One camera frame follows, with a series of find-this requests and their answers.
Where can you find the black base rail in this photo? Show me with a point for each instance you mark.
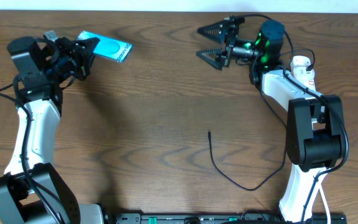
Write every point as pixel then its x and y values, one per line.
pixel 248 217

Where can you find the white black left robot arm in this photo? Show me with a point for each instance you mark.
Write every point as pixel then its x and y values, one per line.
pixel 31 190

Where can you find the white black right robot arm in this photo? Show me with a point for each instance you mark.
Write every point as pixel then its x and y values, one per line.
pixel 316 140

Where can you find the white power strip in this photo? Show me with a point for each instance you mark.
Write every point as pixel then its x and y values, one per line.
pixel 300 69

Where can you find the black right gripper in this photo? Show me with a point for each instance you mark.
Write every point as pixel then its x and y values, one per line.
pixel 227 33

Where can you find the blue screen smartphone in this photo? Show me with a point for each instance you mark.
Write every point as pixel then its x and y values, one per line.
pixel 107 47

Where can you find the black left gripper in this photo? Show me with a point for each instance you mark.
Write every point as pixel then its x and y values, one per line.
pixel 81 59

